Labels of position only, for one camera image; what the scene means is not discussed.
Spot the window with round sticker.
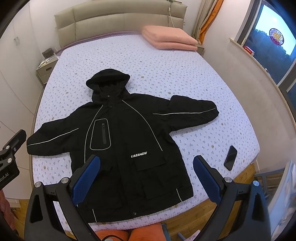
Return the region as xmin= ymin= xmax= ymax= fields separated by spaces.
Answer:
xmin=237 ymin=1 xmax=295 ymax=84

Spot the white wardrobe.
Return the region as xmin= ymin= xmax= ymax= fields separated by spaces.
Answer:
xmin=1 ymin=4 xmax=43 ymax=146

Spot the orange curtain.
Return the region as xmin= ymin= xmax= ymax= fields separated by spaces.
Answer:
xmin=192 ymin=0 xmax=224 ymax=45

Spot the beige padded headboard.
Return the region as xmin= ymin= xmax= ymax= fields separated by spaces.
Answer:
xmin=55 ymin=1 xmax=187 ymax=48

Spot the black smartphone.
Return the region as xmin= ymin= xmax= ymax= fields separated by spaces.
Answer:
xmin=224 ymin=146 xmax=237 ymax=171

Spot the black hooded jacket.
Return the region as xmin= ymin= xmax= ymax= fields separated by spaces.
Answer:
xmin=27 ymin=69 xmax=219 ymax=223

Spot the beige nightstand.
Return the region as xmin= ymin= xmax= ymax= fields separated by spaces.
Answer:
xmin=36 ymin=55 xmax=58 ymax=85

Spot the folded pink blanket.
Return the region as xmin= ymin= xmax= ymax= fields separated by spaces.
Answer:
xmin=142 ymin=26 xmax=198 ymax=51

